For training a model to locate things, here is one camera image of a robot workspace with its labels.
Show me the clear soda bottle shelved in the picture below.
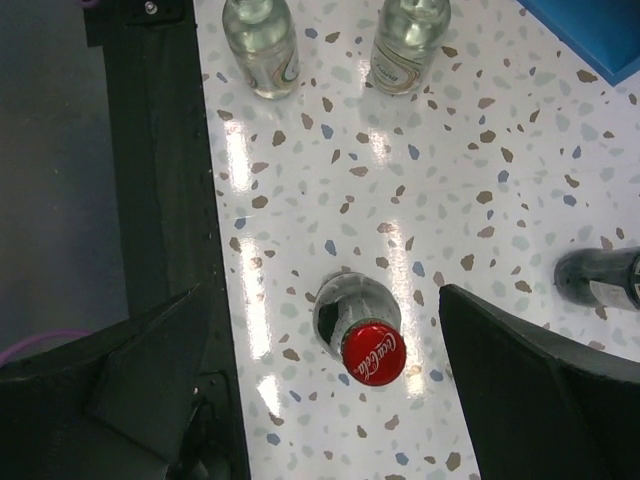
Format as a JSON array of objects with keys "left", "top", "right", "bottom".
[{"left": 370, "top": 0, "right": 451, "bottom": 95}]

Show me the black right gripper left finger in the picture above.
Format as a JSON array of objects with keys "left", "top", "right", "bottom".
[{"left": 1, "top": 283, "right": 250, "bottom": 479}]

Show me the cola bottle front centre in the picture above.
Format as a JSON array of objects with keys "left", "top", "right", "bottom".
[{"left": 313, "top": 272, "right": 407, "bottom": 387}]

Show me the blue shelf with coloured boards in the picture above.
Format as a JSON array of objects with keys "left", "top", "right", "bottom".
[{"left": 520, "top": 0, "right": 639, "bottom": 86}]

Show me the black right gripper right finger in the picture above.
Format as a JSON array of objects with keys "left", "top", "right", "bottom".
[{"left": 439, "top": 284, "right": 639, "bottom": 479}]

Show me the clear soda bottle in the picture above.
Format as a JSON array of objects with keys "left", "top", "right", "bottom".
[{"left": 222, "top": 0, "right": 300, "bottom": 100}]

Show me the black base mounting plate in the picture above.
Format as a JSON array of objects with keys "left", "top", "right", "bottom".
[{"left": 84, "top": 1, "right": 251, "bottom": 479}]

